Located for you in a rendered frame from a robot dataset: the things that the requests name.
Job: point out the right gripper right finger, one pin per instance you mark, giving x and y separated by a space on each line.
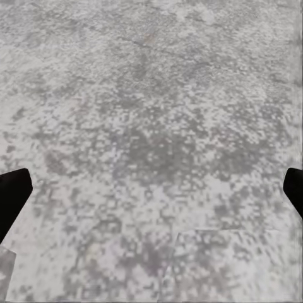
293 188

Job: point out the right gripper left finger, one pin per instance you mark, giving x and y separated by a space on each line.
15 189

